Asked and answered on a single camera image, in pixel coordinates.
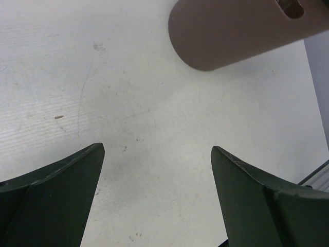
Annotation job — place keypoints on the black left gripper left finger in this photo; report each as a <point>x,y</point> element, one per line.
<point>50,206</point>

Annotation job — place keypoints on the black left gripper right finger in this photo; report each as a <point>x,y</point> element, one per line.
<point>261,209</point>

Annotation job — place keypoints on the brown plastic bin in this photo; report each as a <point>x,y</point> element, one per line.
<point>208,35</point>

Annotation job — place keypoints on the aluminium front rail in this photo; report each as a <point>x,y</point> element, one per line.
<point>318,179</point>

